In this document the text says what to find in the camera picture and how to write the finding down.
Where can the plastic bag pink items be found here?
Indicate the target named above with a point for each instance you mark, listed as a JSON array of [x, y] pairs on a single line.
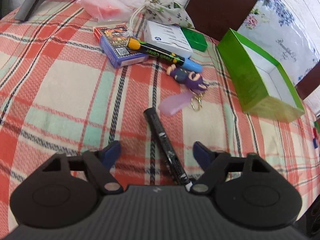
[[106, 10]]

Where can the large green open box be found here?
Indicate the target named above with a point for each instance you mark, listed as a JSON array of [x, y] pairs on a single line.
[[261, 83]]

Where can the white HP box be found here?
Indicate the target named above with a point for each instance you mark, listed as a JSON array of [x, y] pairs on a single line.
[[167, 37]]

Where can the floral drawstring pouch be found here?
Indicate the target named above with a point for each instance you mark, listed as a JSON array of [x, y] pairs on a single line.
[[166, 12]]

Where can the dark brown headboard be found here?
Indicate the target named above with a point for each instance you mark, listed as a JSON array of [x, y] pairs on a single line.
[[215, 17]]

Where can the black marker pen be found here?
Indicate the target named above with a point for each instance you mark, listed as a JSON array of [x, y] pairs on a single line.
[[175, 167]]

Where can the floral Beautiful Day pillow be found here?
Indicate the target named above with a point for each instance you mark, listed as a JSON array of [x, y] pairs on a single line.
[[273, 27]]

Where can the small green box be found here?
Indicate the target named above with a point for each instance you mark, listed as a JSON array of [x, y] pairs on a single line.
[[195, 39]]

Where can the blue red card box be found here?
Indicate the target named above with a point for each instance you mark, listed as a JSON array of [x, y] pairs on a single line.
[[113, 42]]

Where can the purple figure keychain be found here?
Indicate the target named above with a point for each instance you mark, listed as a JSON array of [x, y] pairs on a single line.
[[196, 86]]

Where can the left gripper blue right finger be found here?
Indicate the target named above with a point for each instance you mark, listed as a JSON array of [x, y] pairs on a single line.
[[213, 163]]

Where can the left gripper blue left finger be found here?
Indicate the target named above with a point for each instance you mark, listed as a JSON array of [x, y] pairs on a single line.
[[98, 165]]

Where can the plaid red green bedspread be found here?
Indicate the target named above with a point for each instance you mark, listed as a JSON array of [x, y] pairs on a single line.
[[59, 92]]

